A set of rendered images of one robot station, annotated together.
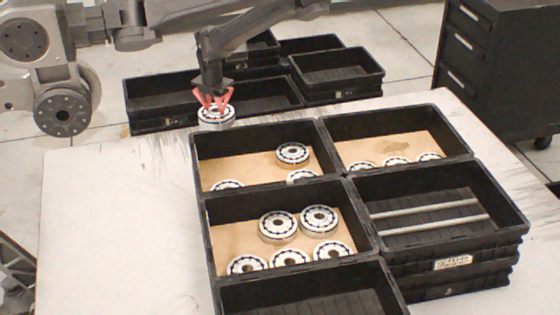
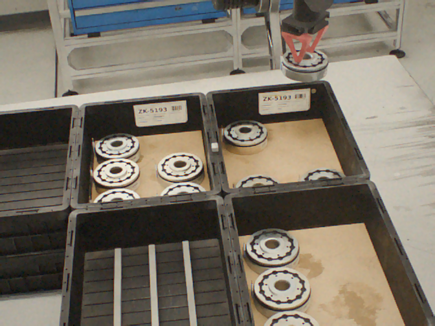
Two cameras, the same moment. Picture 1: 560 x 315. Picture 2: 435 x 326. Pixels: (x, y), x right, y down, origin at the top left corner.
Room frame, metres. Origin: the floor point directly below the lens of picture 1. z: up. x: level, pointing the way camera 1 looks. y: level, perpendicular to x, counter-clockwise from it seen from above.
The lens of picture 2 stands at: (1.42, -1.30, 1.84)
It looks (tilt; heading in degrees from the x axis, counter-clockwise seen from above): 36 degrees down; 99
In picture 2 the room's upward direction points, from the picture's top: 4 degrees counter-clockwise
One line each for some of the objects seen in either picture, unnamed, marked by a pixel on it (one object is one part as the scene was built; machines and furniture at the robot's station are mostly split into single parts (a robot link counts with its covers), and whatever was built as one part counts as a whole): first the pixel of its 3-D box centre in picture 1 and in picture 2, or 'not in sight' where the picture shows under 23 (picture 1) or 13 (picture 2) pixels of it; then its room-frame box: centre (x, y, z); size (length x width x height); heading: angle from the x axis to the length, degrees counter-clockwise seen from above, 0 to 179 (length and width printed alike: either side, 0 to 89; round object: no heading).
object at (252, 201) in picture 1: (284, 241); (147, 167); (1.06, 0.00, 0.87); 0.40 x 0.30 x 0.11; 103
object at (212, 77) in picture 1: (212, 74); (306, 8); (1.40, 0.20, 1.16); 0.10 x 0.07 x 0.07; 60
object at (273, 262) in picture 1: (290, 263); (116, 173); (0.99, -0.01, 0.86); 0.10 x 0.10 x 0.01
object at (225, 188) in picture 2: (262, 156); (281, 134); (1.35, 0.07, 0.92); 0.40 x 0.30 x 0.02; 103
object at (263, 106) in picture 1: (256, 124); not in sight; (2.41, 0.14, 0.31); 0.40 x 0.30 x 0.34; 106
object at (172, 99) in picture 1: (174, 129); not in sight; (2.29, 0.52, 0.37); 0.40 x 0.30 x 0.45; 106
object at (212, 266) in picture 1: (284, 227); (144, 148); (1.06, 0.00, 0.92); 0.40 x 0.30 x 0.02; 103
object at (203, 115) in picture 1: (216, 112); (305, 59); (1.40, 0.19, 1.04); 0.10 x 0.10 x 0.01
